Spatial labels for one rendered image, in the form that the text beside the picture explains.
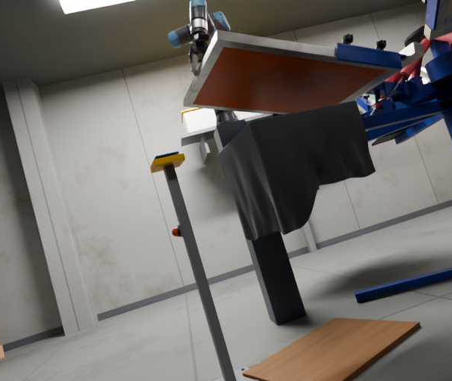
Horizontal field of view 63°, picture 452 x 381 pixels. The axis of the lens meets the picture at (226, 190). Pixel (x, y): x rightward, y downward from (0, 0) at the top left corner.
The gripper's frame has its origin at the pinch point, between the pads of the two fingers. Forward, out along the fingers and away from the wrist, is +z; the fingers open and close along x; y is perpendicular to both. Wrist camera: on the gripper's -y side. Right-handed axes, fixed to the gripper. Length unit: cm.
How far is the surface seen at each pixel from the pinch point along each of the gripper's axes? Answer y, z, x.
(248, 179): -5.0, 46.5, -16.9
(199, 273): 10, 83, 1
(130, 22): 222, -170, 16
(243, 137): -13.0, 31.8, -12.7
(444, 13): -47, -10, -83
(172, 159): 5.3, 37.0, 11.6
